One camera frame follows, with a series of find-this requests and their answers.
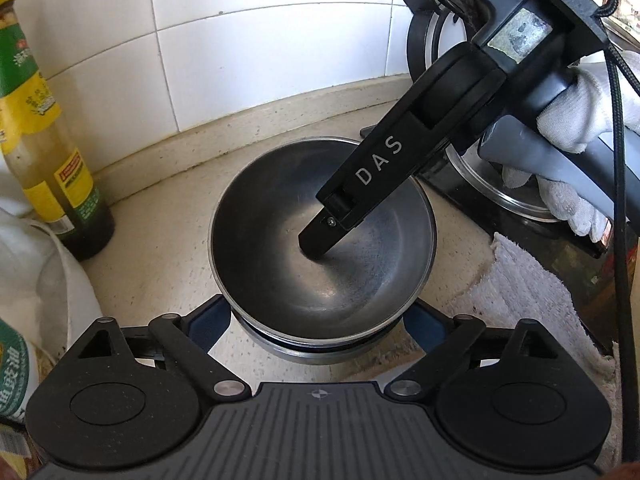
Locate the person's right hand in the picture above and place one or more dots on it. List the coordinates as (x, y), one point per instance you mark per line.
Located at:
(575, 105)

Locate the stainless steel bowl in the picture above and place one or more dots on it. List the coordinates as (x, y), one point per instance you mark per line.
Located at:
(260, 240)
(325, 351)

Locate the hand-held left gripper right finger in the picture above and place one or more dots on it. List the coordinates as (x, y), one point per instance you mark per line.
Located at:
(425, 317)

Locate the white terry rag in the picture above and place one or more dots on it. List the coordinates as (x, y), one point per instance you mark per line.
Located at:
(530, 300)

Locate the black gas stove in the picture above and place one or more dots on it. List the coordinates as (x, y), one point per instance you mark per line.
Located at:
(590, 300)

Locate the yellow label vinegar bottle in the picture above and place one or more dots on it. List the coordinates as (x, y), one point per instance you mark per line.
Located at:
(10, 445)

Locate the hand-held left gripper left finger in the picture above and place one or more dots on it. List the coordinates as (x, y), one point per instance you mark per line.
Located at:
(207, 317)

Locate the green yellow label bottle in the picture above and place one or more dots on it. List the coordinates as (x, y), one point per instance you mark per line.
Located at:
(50, 175)

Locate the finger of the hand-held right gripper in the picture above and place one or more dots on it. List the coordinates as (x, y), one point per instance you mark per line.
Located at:
(325, 240)

